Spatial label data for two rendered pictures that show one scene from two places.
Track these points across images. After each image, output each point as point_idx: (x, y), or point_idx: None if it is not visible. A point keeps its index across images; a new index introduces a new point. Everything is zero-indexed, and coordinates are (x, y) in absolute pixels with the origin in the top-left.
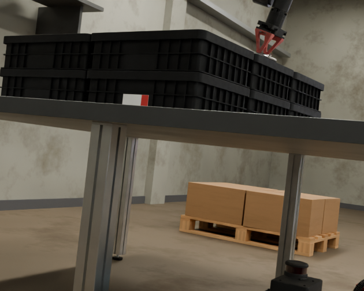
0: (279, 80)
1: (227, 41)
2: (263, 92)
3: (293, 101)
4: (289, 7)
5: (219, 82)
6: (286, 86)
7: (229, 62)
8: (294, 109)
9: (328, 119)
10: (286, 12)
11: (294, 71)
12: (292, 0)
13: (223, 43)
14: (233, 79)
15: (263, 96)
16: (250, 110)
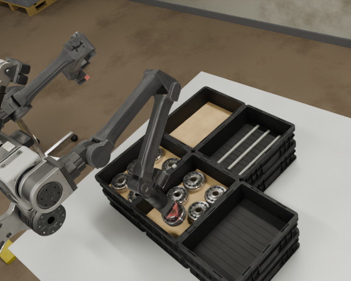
0: (162, 235)
1: (107, 188)
2: (147, 228)
3: (189, 260)
4: (148, 201)
5: (113, 202)
6: (171, 243)
7: (116, 198)
8: (187, 263)
9: (18, 238)
10: (155, 202)
11: (178, 243)
12: (145, 199)
13: (106, 188)
14: (123, 207)
15: (149, 231)
16: (144, 228)
